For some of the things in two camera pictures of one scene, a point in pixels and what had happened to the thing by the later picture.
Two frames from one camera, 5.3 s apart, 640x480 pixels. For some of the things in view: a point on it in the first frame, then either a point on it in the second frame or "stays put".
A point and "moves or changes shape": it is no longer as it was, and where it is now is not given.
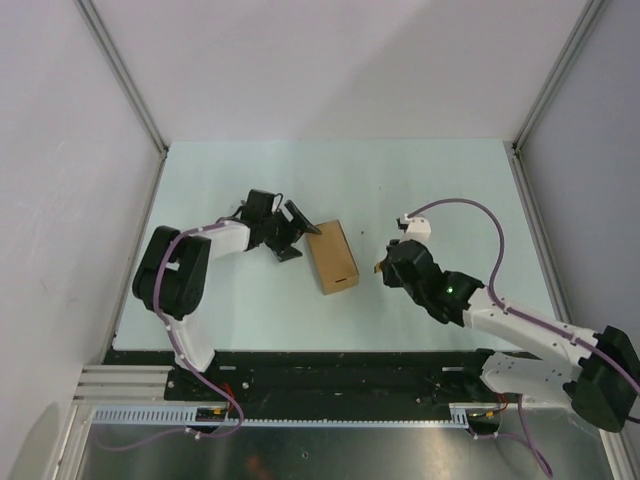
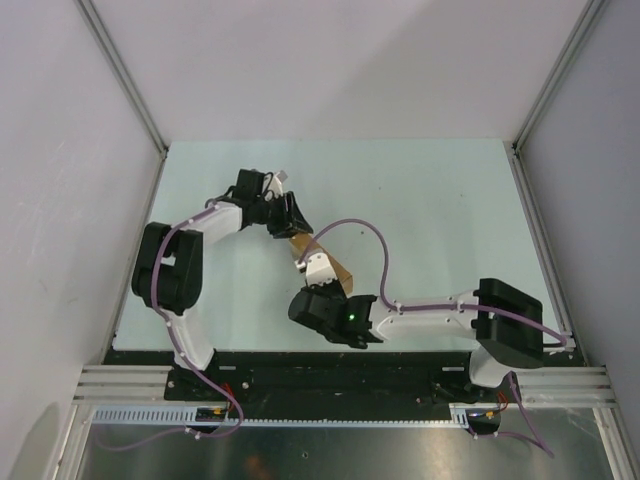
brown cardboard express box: (333, 257) moves or changes shape
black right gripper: (388, 277) → (335, 285)
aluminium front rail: (124, 385) stays put
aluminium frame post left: (124, 73) stays put
